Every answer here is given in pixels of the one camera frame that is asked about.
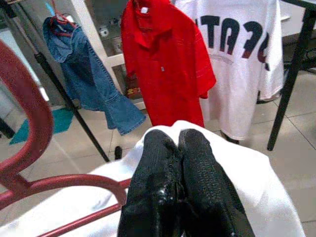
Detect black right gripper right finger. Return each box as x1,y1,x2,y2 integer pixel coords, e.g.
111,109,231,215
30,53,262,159
179,129,256,237

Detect red plastic hanger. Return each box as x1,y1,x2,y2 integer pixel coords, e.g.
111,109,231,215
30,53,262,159
0,40,131,237
49,0,77,38

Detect white T-shirt dark lettering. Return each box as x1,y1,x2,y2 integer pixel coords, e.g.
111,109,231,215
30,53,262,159
174,0,284,141

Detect white table black legs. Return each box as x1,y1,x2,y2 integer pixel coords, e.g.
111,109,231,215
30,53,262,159
267,0,316,152

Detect blue denim shirt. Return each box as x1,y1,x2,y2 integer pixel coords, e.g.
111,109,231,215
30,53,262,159
42,24,147,136

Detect metal clothes rack black frame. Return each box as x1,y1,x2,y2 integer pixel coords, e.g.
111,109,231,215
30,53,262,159
32,49,124,162

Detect teal floor mat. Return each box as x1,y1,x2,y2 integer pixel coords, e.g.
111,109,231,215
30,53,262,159
9,108,75,146

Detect red polo shirt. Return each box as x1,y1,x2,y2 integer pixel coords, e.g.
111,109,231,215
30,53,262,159
120,0,217,128

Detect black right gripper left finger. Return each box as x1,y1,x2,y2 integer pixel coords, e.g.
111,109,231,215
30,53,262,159
118,130,183,237

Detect plain white shirt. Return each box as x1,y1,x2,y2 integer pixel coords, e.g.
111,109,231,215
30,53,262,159
0,120,306,237

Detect white cabinet glass doors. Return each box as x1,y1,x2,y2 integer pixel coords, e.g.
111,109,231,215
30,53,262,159
70,0,154,112

